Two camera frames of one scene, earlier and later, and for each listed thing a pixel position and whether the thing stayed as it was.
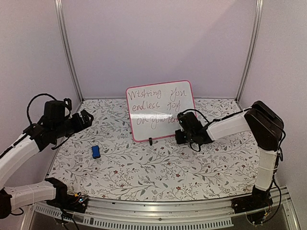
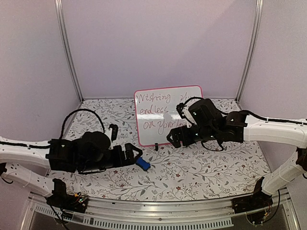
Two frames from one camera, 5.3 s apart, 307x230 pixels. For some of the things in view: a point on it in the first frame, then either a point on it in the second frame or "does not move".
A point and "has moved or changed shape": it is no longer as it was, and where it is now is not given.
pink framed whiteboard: (153, 108) has moved or changed shape
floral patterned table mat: (102, 161) does not move
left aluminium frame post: (65, 47) does not move
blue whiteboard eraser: (96, 153) has moved or changed shape
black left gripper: (80, 125) -> (120, 159)
